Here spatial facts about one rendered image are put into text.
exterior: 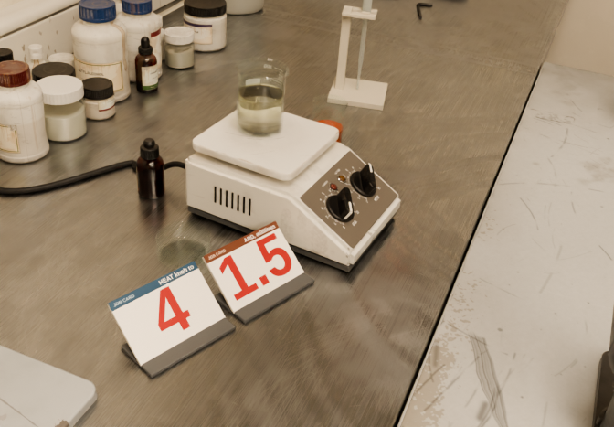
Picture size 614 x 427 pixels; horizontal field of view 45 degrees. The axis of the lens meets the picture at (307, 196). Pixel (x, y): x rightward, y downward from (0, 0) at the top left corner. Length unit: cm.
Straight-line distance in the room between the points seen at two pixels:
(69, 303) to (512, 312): 41
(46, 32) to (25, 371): 60
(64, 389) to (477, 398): 33
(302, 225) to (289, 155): 7
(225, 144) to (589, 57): 154
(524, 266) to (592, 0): 140
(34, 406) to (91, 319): 11
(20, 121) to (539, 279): 59
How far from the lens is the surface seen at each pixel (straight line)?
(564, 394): 69
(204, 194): 79
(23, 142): 92
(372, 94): 110
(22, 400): 63
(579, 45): 218
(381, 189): 81
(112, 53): 103
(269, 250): 73
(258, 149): 77
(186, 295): 68
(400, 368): 66
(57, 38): 115
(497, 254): 82
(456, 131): 105
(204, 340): 67
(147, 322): 66
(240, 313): 69
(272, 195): 74
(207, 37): 122
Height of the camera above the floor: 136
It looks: 33 degrees down
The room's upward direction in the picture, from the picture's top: 5 degrees clockwise
